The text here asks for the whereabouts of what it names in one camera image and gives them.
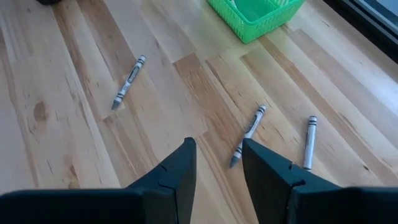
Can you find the grey crayon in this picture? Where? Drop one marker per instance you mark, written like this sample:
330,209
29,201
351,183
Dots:
129,82
310,143
253,124

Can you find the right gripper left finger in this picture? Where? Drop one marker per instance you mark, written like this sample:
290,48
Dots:
168,199

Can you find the green plastic basket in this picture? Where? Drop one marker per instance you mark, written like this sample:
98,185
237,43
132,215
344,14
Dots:
248,31

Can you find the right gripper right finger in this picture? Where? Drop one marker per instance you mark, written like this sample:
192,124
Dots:
280,199

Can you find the black table frame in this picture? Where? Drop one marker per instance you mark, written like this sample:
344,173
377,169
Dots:
373,28

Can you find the black plastic basket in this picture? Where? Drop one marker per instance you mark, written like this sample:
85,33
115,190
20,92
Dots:
48,1

